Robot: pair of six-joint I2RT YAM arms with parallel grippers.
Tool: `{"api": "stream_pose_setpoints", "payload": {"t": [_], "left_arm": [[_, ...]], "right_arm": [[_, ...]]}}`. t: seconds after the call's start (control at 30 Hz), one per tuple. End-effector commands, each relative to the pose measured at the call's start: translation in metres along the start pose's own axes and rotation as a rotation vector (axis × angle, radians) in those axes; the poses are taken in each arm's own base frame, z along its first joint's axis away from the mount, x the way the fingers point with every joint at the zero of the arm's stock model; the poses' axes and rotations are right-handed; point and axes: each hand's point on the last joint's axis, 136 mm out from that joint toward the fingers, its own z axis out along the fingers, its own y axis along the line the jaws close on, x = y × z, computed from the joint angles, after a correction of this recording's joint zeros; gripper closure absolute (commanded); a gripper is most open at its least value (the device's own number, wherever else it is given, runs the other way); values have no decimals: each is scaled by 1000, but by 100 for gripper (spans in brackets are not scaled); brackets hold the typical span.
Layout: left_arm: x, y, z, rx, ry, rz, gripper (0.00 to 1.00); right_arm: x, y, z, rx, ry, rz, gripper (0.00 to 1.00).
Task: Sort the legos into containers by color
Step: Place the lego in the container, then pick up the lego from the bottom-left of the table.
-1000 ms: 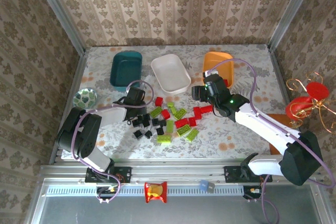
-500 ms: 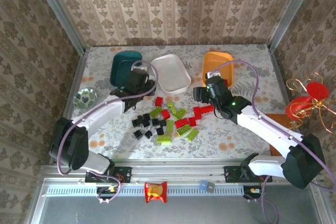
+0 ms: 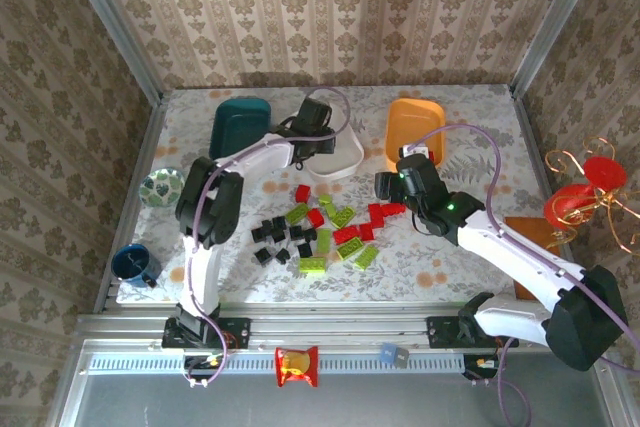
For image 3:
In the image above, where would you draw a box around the teal plastic container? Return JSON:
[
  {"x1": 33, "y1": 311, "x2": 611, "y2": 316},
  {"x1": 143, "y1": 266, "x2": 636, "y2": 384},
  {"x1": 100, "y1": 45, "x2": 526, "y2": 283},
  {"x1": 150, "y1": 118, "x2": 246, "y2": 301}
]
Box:
[{"x1": 208, "y1": 97, "x2": 274, "y2": 161}]

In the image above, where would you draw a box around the white plastic container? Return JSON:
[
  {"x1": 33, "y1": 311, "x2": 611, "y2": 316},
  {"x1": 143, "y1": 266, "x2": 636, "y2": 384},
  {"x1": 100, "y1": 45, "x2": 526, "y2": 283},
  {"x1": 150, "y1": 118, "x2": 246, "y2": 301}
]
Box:
[{"x1": 304, "y1": 96, "x2": 366, "y2": 182}]

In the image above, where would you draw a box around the orange plastic container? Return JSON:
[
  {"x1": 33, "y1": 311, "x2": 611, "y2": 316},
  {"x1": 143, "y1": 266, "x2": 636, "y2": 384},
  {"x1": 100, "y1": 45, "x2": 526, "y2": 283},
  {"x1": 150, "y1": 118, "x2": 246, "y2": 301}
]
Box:
[{"x1": 384, "y1": 98, "x2": 447, "y2": 173}]

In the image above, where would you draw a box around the floral patterned tablecloth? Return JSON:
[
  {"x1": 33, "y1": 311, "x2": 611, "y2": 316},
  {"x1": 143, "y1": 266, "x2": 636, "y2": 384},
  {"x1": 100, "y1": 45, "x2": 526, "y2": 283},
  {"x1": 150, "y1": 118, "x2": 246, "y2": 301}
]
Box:
[{"x1": 115, "y1": 85, "x2": 551, "y2": 304}]

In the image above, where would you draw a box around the brown wooden board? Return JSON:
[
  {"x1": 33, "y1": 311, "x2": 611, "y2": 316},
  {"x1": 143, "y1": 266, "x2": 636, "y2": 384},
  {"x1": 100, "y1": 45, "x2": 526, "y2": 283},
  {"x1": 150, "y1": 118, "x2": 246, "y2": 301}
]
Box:
[{"x1": 503, "y1": 216, "x2": 564, "y2": 301}]

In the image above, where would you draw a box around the leaf patterned bowl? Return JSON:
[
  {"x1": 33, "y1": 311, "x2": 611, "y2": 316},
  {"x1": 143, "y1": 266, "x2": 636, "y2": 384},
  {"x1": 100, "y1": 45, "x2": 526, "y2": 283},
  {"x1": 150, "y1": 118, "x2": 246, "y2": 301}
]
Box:
[{"x1": 138, "y1": 166, "x2": 187, "y2": 209}]

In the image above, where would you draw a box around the blue grey tag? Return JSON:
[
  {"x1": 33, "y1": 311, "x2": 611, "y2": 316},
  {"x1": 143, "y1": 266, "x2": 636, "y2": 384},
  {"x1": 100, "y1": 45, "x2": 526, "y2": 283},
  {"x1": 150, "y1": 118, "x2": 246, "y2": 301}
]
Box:
[{"x1": 379, "y1": 342, "x2": 410, "y2": 367}]

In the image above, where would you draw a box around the red snack packet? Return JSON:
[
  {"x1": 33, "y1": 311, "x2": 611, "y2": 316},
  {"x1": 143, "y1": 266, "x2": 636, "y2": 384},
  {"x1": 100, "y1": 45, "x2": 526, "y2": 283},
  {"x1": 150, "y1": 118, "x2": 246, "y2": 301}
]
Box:
[{"x1": 273, "y1": 345, "x2": 320, "y2": 388}]

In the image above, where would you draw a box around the grey metal tray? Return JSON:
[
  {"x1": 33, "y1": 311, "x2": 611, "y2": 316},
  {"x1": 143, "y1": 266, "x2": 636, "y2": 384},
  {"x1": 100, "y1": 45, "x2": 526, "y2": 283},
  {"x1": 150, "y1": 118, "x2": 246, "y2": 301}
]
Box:
[{"x1": 49, "y1": 340, "x2": 632, "y2": 427}]

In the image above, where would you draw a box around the dark blue mug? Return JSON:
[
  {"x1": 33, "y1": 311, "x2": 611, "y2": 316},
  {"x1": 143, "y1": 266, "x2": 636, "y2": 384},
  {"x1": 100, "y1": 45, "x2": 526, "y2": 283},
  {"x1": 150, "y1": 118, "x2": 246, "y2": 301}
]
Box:
[{"x1": 110, "y1": 243, "x2": 162, "y2": 290}]

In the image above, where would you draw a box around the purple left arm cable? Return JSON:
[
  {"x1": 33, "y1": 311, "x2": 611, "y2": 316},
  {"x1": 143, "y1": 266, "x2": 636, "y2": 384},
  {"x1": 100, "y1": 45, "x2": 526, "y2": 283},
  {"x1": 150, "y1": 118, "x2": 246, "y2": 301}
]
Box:
[{"x1": 182, "y1": 86, "x2": 352, "y2": 389}]

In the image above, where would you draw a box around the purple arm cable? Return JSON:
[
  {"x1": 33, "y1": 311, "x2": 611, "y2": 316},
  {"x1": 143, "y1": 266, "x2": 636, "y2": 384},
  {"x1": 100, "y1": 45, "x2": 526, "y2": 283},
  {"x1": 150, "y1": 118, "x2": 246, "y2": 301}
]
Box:
[
  {"x1": 182, "y1": 86, "x2": 352, "y2": 389},
  {"x1": 409, "y1": 124, "x2": 640, "y2": 427}
]

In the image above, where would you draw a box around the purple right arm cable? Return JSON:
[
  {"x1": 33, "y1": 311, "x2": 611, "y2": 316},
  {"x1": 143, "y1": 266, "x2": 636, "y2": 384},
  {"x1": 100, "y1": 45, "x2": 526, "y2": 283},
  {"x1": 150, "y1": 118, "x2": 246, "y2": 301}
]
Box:
[{"x1": 409, "y1": 124, "x2": 640, "y2": 427}]

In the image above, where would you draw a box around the aluminium side rail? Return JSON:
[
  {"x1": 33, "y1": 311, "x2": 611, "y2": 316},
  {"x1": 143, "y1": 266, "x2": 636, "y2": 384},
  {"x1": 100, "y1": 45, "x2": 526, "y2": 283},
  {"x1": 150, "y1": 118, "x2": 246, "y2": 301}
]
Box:
[
  {"x1": 509, "y1": 89, "x2": 591, "y2": 298},
  {"x1": 93, "y1": 96, "x2": 169, "y2": 309}
]

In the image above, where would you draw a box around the red ornament with gold wire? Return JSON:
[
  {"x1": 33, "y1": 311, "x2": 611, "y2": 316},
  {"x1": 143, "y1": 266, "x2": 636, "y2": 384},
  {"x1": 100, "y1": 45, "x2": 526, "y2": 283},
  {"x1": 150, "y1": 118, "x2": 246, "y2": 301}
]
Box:
[{"x1": 543, "y1": 135, "x2": 640, "y2": 256}]

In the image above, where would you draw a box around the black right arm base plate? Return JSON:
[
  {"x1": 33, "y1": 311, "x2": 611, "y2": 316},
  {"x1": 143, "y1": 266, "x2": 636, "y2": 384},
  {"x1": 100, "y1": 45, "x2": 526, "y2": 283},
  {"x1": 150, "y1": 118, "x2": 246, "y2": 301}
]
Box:
[{"x1": 426, "y1": 315, "x2": 519, "y2": 351}]

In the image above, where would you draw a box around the aluminium mounting rail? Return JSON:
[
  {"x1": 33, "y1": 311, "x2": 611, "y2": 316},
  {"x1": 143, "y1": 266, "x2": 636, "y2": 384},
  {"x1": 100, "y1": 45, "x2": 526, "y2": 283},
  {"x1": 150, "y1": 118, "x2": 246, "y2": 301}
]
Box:
[{"x1": 74, "y1": 302, "x2": 551, "y2": 349}]

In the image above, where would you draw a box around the aluminium frame post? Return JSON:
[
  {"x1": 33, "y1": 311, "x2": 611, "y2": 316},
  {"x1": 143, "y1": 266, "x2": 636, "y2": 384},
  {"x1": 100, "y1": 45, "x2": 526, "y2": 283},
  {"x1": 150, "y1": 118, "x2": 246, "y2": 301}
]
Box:
[
  {"x1": 509, "y1": 0, "x2": 609, "y2": 98},
  {"x1": 58, "y1": 0, "x2": 164, "y2": 104}
]

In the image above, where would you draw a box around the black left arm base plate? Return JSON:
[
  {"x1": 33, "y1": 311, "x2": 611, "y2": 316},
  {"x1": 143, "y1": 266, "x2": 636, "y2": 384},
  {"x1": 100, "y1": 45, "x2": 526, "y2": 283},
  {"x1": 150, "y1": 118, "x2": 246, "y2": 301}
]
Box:
[{"x1": 160, "y1": 316, "x2": 251, "y2": 351}]

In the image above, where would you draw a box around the white slotted cable duct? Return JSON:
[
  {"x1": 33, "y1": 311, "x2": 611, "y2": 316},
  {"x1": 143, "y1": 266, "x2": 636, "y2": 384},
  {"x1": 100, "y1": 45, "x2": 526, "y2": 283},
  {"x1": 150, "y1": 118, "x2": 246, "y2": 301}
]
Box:
[{"x1": 87, "y1": 350, "x2": 469, "y2": 376}]

